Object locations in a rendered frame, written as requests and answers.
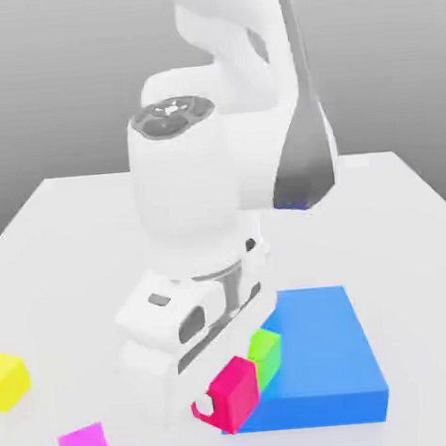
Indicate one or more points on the small green cube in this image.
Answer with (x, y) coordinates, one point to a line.
(265, 355)

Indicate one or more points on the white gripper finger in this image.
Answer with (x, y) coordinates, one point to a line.
(204, 404)

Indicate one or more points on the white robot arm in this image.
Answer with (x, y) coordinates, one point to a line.
(182, 181)

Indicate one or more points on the large blue box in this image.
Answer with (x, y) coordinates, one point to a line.
(323, 351)

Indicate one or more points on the small red cube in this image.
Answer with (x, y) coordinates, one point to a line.
(236, 392)

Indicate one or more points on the small yellow cube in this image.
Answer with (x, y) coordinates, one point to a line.
(9, 379)

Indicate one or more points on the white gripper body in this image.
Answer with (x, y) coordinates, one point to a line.
(156, 379)

